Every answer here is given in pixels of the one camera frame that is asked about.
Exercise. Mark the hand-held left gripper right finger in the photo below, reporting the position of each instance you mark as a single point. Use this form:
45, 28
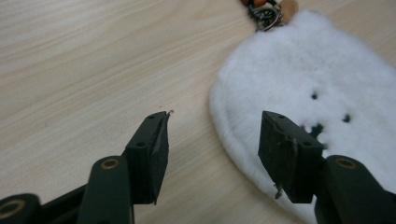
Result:
299, 161

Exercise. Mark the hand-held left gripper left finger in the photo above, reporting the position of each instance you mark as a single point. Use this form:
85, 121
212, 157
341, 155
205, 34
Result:
146, 155

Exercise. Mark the white fluffy plush pouch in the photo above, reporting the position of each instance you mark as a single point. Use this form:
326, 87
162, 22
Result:
299, 71

